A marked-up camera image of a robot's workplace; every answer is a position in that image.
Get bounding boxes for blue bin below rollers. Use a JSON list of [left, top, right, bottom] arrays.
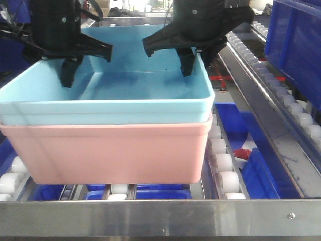
[[215, 103, 299, 199]]

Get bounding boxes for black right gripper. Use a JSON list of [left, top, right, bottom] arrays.
[[143, 5, 254, 77]]

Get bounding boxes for dark blue crate upper left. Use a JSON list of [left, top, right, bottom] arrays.
[[1, 1, 30, 76]]

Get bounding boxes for red item in bin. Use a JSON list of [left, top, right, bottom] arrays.
[[233, 148, 252, 160]]

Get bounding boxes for white roller track middle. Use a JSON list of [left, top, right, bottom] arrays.
[[207, 113, 246, 200]]

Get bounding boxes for white roller track right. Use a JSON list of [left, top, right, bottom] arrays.
[[226, 21, 320, 164]]

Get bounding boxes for steel flow rack front rail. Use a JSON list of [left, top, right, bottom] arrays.
[[1, 199, 320, 237]]

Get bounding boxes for pink plastic box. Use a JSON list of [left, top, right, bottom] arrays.
[[1, 117, 213, 184]]

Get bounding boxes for light blue plastic box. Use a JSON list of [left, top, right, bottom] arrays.
[[1, 25, 214, 125]]

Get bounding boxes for blue bins below front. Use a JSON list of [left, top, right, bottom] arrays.
[[29, 184, 192, 201]]

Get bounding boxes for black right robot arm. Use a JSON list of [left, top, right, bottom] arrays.
[[143, 1, 255, 77]]

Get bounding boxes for white roller track centre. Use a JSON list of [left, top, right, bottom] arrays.
[[102, 184, 137, 200]]

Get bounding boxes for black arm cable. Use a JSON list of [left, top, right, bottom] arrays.
[[80, 0, 104, 22]]

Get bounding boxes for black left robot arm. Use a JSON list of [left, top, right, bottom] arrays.
[[1, 1, 113, 88]]

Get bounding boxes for white roller track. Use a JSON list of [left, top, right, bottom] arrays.
[[226, 21, 320, 164], [207, 113, 246, 200], [1, 156, 28, 202], [102, 184, 137, 200]]

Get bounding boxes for steel divider rail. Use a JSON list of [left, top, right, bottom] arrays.
[[219, 45, 320, 198]]

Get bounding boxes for white roller track left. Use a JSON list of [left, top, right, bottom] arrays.
[[1, 156, 28, 202]]

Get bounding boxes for dark blue crate on rollers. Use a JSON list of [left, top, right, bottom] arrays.
[[265, 1, 320, 109]]

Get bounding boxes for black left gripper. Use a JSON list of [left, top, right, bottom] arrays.
[[1, 22, 112, 88]]

